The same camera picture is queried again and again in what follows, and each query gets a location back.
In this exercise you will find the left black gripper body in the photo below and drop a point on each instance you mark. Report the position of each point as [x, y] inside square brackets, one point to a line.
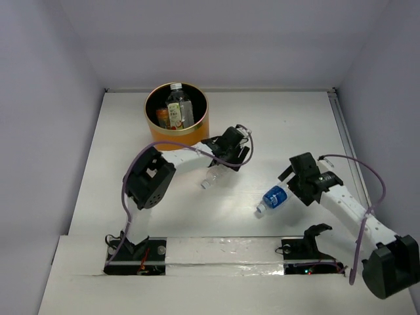
[230, 157]

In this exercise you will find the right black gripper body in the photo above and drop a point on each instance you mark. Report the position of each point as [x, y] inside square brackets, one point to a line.
[296, 186]

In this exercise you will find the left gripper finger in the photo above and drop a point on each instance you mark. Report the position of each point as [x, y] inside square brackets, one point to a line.
[210, 142]
[237, 156]

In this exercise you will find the blue label bottle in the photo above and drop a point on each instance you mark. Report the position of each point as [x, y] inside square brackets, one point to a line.
[274, 198]

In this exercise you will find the clear unlabelled bottle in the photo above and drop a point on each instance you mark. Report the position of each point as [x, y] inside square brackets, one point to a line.
[218, 175]

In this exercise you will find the apple juice label bottle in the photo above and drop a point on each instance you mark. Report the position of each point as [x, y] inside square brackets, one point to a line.
[180, 108]

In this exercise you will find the orange label bottle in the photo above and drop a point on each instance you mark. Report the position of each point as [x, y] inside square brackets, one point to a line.
[162, 115]

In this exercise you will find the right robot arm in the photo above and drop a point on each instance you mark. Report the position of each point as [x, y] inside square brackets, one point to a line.
[388, 262]

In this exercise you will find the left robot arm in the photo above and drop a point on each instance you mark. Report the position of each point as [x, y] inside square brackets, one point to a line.
[152, 170]

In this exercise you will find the orange cylindrical bin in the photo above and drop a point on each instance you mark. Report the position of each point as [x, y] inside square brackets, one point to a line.
[190, 136]

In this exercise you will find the silver foil tape strip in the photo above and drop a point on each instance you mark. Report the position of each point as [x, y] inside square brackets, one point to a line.
[241, 256]

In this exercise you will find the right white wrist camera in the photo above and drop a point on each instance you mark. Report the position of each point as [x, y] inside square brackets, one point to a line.
[324, 164]

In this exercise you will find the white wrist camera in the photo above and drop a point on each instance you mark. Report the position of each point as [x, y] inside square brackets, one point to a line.
[246, 134]
[324, 164]

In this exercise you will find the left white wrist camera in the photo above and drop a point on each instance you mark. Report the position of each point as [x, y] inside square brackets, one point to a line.
[246, 134]

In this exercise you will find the aluminium rail at right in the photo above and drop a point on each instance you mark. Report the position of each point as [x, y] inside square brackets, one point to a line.
[355, 169]

